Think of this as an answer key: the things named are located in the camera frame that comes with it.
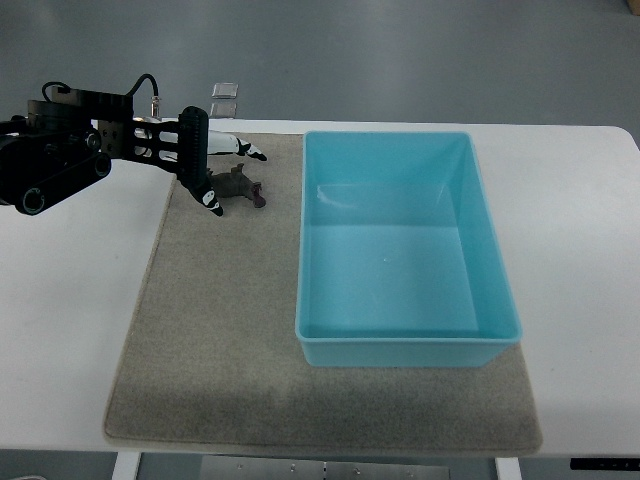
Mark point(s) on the lower silver floor plate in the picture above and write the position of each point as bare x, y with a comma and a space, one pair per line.
223, 110

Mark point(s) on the black table control panel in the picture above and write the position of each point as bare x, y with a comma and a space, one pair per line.
605, 464

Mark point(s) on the grey felt mat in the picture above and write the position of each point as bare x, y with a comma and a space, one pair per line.
212, 360

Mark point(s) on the metal table base plate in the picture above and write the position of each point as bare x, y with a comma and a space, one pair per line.
224, 467

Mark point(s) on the brown toy hippo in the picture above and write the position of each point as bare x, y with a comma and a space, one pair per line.
235, 183

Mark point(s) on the light blue plastic box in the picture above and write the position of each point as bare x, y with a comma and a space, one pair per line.
399, 261

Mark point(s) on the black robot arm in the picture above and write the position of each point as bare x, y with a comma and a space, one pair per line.
68, 140

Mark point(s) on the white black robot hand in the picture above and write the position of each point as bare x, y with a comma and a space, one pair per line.
210, 150

